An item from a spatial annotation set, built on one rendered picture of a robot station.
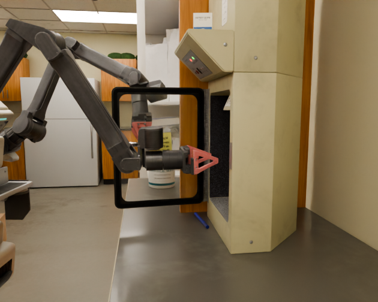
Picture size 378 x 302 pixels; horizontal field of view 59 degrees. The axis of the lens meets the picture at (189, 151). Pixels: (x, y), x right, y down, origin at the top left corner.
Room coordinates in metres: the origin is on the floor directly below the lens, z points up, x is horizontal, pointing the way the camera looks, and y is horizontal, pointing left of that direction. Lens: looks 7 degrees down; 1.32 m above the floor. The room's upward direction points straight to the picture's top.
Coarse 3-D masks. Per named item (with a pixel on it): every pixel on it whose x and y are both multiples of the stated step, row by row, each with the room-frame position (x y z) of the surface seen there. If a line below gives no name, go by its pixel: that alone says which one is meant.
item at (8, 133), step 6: (12, 126) 1.36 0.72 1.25; (6, 132) 1.34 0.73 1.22; (12, 132) 1.33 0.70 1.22; (6, 138) 1.33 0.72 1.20; (12, 138) 1.33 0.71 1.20; (18, 138) 1.34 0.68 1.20; (24, 138) 1.37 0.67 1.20; (12, 144) 1.34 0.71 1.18; (18, 144) 1.36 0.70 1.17; (12, 150) 1.35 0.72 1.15; (18, 150) 1.42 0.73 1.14
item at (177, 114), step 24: (144, 96) 1.10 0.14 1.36; (168, 96) 1.12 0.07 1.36; (192, 96) 1.13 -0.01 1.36; (120, 120) 1.08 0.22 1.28; (144, 120) 1.10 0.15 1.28; (168, 120) 1.12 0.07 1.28; (192, 120) 1.13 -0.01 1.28; (168, 144) 1.12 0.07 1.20; (192, 144) 1.13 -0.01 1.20; (144, 168) 1.10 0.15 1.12; (144, 192) 1.10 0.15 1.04; (168, 192) 1.11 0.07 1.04; (192, 192) 1.13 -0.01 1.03
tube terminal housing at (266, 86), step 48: (240, 0) 0.84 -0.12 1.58; (288, 0) 0.91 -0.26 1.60; (240, 48) 0.84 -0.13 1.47; (288, 48) 0.92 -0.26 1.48; (240, 96) 0.84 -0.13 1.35; (288, 96) 0.93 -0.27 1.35; (240, 144) 0.84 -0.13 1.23; (288, 144) 0.94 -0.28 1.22; (240, 192) 0.84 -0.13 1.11; (288, 192) 0.95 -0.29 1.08; (240, 240) 0.85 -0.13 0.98
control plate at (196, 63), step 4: (188, 52) 0.96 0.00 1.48; (192, 52) 0.93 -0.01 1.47; (184, 56) 1.05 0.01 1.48; (188, 56) 1.00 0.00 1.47; (196, 56) 0.93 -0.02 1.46; (184, 60) 1.09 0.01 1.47; (188, 60) 1.04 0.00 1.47; (192, 60) 1.00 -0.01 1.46; (196, 60) 0.96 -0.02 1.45; (188, 64) 1.09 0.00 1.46; (192, 64) 1.04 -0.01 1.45; (196, 64) 1.00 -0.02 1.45; (200, 64) 0.96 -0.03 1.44; (204, 64) 0.93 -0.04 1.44; (192, 68) 1.09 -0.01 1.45; (204, 68) 0.97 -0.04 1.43; (204, 72) 1.00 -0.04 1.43; (208, 72) 0.96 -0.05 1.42; (200, 76) 1.08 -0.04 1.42; (204, 76) 1.04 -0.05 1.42
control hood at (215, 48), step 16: (192, 32) 0.83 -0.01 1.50; (208, 32) 0.83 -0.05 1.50; (224, 32) 0.84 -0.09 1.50; (176, 48) 1.06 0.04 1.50; (192, 48) 0.90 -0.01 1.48; (208, 48) 0.83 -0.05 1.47; (224, 48) 0.84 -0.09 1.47; (208, 64) 0.90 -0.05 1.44; (224, 64) 0.84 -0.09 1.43; (208, 80) 1.10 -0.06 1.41
